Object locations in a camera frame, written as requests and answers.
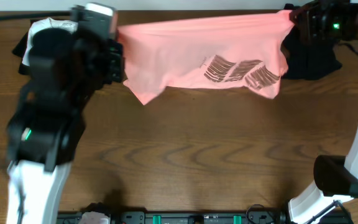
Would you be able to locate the pink t-shirt with brown print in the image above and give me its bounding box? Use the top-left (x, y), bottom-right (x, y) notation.
top-left (119, 10), bottom-right (293, 104)

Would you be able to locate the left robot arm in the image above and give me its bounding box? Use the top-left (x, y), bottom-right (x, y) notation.
top-left (6, 28), bottom-right (124, 223)

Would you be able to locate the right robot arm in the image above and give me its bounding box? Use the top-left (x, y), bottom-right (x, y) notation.
top-left (276, 1), bottom-right (358, 223)

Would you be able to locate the black crumpled garment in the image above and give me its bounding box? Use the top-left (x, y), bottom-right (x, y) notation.
top-left (282, 27), bottom-right (342, 80)

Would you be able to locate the black folded garment under white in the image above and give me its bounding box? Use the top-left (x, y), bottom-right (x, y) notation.
top-left (12, 32), bottom-right (29, 75)

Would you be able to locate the white t-shirt with pixel camera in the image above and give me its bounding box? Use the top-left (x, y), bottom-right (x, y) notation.
top-left (21, 17), bottom-right (79, 68)

